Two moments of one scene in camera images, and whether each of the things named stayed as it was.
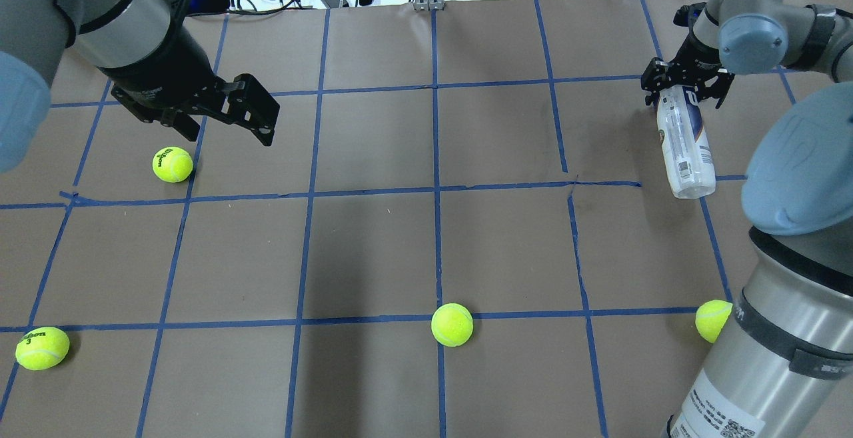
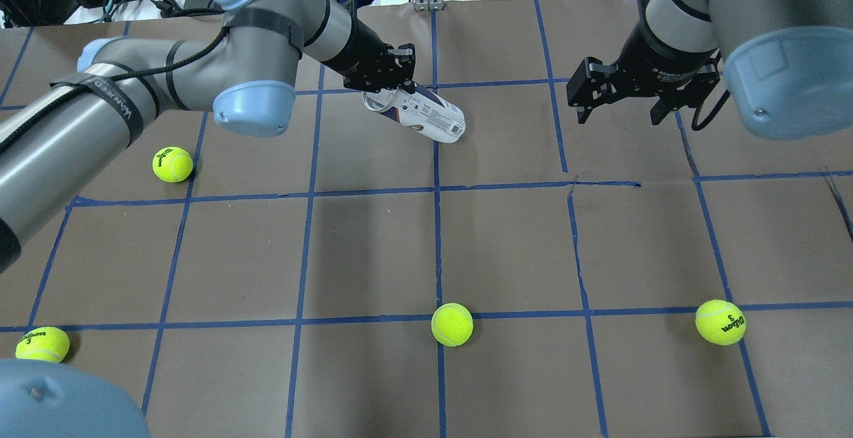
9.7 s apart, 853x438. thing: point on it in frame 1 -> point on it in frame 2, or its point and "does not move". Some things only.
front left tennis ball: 172,164 does not move
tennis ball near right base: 710,318 does not move
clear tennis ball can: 690,159 -> 424,110
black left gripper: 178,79 -> 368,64
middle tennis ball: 452,325 does not move
